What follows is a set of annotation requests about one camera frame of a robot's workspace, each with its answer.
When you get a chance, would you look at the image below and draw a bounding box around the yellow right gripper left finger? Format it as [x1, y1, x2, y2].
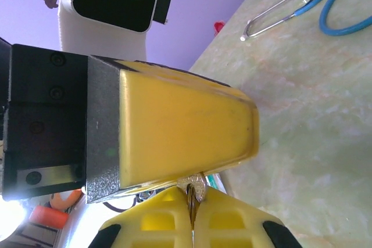
[90, 186, 194, 248]

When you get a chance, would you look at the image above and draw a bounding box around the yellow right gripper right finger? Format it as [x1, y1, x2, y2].
[193, 186, 303, 248]

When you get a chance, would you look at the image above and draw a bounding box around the small metal key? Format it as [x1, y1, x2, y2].
[177, 172, 208, 231]

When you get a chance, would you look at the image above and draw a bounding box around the colourful printed packet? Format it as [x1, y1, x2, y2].
[205, 173, 231, 195]

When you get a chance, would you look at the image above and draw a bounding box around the orange curved object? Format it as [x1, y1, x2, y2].
[49, 189, 84, 211]

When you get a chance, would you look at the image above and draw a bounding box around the orange cylinder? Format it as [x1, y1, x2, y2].
[28, 205, 70, 231]

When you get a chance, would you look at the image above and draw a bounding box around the blue stethoscope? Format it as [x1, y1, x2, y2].
[240, 0, 372, 42]

